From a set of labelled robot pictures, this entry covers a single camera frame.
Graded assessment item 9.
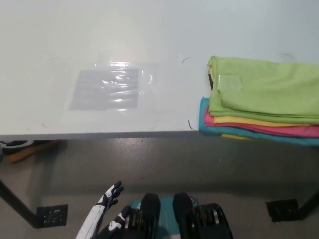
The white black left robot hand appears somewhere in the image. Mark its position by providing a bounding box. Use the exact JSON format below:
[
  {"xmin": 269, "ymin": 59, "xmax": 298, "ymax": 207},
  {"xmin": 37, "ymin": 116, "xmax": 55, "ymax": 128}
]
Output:
[{"xmin": 75, "ymin": 181, "xmax": 133, "ymax": 239}]

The teal microfibre cloth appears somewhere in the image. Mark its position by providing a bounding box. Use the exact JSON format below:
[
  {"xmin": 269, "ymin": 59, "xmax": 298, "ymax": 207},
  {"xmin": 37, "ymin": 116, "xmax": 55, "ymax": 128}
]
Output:
[{"xmin": 198, "ymin": 97, "xmax": 319, "ymax": 146}]

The green microfibre cloth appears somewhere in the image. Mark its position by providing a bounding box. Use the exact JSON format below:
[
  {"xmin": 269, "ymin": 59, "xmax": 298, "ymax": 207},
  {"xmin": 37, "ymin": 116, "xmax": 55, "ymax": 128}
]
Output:
[{"xmin": 207, "ymin": 56, "xmax": 319, "ymax": 125}]

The black perforated foot plate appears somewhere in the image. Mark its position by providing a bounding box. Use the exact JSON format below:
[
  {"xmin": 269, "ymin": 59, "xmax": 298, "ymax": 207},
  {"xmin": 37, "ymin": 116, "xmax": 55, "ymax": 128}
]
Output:
[
  {"xmin": 36, "ymin": 204, "xmax": 69, "ymax": 229},
  {"xmin": 265, "ymin": 199, "xmax": 304, "ymax": 223}
]

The black table leg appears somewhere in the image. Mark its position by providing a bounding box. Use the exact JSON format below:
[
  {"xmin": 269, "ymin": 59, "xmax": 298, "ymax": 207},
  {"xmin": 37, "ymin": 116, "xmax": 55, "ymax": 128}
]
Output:
[{"xmin": 0, "ymin": 178, "xmax": 40, "ymax": 229}]

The black shoe orange sole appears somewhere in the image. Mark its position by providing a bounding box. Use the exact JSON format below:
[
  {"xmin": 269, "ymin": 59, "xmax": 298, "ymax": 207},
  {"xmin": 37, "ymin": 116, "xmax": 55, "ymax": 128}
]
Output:
[{"xmin": 0, "ymin": 139, "xmax": 62, "ymax": 164}]

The clear plastic sheet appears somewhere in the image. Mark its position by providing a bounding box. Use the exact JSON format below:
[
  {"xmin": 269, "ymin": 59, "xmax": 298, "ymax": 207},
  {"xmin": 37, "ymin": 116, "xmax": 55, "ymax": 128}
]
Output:
[{"xmin": 69, "ymin": 67, "xmax": 139, "ymax": 111}]

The clear plastic sleeve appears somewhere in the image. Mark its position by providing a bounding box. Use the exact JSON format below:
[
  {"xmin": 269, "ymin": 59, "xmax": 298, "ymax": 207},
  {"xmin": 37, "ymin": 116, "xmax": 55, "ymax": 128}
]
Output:
[{"xmin": 61, "ymin": 58, "xmax": 161, "ymax": 125}]

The clear tape patch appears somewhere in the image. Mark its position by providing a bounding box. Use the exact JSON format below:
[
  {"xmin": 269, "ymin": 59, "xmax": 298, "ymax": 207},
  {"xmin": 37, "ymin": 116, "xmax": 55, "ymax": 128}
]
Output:
[{"xmin": 215, "ymin": 74, "xmax": 244, "ymax": 91}]

